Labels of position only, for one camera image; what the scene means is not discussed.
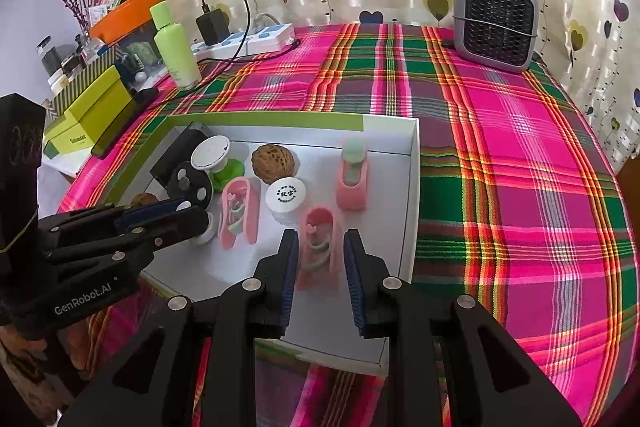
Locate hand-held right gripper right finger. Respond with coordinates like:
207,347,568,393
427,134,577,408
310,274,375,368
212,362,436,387
342,229,583,427

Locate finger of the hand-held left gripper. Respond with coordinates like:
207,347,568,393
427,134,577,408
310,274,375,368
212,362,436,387
45,207,211,288
39,198,192,253

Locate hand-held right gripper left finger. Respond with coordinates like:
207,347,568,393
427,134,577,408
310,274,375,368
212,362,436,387
57,229,301,427

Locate black oval key fob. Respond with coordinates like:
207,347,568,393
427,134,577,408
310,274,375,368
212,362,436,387
166,160,213,209

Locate black rectangular case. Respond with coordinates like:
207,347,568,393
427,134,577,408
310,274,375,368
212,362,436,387
150,122,206,188

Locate white and green cardboard box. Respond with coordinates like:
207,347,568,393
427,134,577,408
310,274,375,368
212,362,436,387
102,112,421,378

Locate white disc with green base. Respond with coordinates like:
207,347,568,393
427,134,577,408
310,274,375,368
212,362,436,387
191,135,246,195

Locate small white jar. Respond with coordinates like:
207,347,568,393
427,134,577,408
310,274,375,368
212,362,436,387
265,179,307,225

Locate pink clip with green button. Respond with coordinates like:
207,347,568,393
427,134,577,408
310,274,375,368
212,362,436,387
336,137,371,211

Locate person's left hand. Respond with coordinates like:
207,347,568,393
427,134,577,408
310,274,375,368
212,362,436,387
0,322,48,388

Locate black smartphone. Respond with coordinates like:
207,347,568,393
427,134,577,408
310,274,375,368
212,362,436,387
91,87,160,158

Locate white side table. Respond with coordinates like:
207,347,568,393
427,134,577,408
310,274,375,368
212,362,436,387
37,154,76,208

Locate lime green shoebox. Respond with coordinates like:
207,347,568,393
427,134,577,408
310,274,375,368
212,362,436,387
42,67,133,158

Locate chevron patterned box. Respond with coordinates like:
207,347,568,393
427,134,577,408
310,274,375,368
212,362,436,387
42,47,126,118

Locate light green bottle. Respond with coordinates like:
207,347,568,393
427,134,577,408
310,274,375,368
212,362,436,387
150,2,202,90

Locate dark glass jar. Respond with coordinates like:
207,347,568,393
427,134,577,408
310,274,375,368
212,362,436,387
36,36,61,75

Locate black charger adapter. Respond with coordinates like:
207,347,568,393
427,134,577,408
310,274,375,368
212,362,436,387
195,9,231,45

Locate clear bin with orange lid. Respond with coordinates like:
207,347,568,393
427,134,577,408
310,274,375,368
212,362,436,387
89,0,168,58

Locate white power strip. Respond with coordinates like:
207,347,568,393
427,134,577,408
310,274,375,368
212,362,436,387
191,23,296,62

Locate colourful paper packets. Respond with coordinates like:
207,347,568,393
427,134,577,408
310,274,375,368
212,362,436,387
87,0,123,28

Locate grey fan heater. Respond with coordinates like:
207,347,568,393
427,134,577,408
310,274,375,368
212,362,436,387
452,0,541,72

